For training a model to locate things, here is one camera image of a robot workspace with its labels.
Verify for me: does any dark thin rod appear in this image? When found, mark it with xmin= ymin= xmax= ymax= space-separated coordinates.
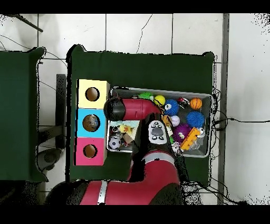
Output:
xmin=12 ymin=14 xmax=44 ymax=33

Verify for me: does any black and white soccer ball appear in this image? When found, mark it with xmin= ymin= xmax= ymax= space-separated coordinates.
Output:
xmin=108 ymin=136 xmax=122 ymax=150

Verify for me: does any green cloth side table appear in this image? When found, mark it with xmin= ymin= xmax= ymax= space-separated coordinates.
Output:
xmin=0 ymin=47 xmax=47 ymax=183

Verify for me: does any dark green table cloth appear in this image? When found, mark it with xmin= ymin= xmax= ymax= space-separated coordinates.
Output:
xmin=66 ymin=44 xmax=216 ymax=186

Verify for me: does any large green spiky ball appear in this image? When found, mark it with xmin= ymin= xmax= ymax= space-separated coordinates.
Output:
xmin=138 ymin=91 xmax=155 ymax=101

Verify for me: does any yellow rubber duck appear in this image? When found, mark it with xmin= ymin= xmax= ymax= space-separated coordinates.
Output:
xmin=119 ymin=124 xmax=133 ymax=136

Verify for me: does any orange plastic toy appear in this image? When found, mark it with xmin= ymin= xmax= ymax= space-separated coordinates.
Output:
xmin=180 ymin=127 xmax=201 ymax=151

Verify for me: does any white baseball toy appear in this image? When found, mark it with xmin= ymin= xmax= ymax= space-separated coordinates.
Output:
xmin=170 ymin=116 xmax=181 ymax=127

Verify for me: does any blue spiky ball with eyes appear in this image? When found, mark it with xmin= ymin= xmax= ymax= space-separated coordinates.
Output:
xmin=163 ymin=99 xmax=180 ymax=116

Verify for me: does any purple spiky ball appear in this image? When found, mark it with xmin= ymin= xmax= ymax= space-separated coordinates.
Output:
xmin=172 ymin=123 xmax=192 ymax=142

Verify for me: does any yellow ball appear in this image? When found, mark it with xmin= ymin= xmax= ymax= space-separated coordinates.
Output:
xmin=153 ymin=95 xmax=166 ymax=107

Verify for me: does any orange basketball toy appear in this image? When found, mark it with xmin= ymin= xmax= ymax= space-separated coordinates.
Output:
xmin=189 ymin=97 xmax=203 ymax=110

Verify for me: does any shallow clear mesh bin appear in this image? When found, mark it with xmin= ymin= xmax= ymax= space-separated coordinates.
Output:
xmin=107 ymin=87 xmax=213 ymax=159

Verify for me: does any grey stand base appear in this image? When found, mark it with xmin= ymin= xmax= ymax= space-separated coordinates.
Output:
xmin=35 ymin=147 xmax=65 ymax=172

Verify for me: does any black flat panel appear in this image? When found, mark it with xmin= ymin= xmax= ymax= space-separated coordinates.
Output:
xmin=56 ymin=73 xmax=68 ymax=150

